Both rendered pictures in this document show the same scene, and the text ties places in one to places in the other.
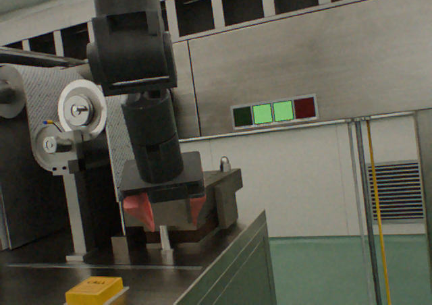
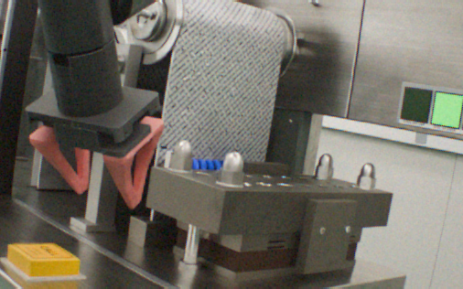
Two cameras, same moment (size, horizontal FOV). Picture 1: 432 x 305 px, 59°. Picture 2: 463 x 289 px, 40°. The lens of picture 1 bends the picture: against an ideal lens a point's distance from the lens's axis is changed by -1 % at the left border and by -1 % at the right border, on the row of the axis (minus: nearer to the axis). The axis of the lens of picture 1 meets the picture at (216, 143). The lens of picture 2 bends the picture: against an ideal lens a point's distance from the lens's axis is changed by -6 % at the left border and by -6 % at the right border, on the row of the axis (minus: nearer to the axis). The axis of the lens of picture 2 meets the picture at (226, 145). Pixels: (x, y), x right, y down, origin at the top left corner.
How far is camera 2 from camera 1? 27 cm
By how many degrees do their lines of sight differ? 25
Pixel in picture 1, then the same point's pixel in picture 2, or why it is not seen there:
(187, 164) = (125, 104)
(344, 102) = not seen: outside the picture
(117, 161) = (176, 108)
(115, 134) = (185, 66)
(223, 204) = (312, 234)
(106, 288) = (48, 260)
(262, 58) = not seen: outside the picture
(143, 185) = (51, 112)
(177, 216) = (208, 217)
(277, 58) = not seen: outside the picture
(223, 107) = (393, 80)
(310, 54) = not seen: outside the picture
